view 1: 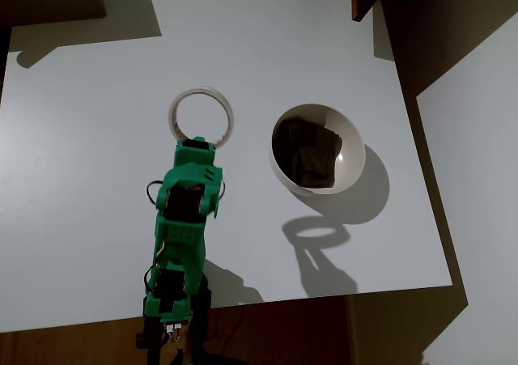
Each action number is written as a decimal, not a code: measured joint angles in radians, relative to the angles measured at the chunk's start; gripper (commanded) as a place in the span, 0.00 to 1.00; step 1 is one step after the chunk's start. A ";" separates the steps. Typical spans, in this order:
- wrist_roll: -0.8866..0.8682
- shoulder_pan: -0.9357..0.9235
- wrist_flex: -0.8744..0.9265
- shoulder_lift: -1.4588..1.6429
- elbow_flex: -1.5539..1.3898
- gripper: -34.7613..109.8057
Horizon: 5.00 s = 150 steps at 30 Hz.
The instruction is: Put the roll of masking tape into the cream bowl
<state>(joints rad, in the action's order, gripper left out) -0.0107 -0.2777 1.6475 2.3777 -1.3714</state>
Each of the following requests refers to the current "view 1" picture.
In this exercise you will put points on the white tape roll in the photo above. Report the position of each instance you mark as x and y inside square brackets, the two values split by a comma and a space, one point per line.
[172, 116]

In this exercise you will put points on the dark folded cloth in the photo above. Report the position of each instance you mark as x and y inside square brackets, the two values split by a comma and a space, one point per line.
[311, 154]

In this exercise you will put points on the beige round bowl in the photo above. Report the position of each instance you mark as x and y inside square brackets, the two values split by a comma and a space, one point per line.
[353, 154]

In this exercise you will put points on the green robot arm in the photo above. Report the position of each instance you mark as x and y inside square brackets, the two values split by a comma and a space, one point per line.
[184, 251]

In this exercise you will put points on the white side furniture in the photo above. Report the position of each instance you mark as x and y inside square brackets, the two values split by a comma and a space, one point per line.
[477, 179]

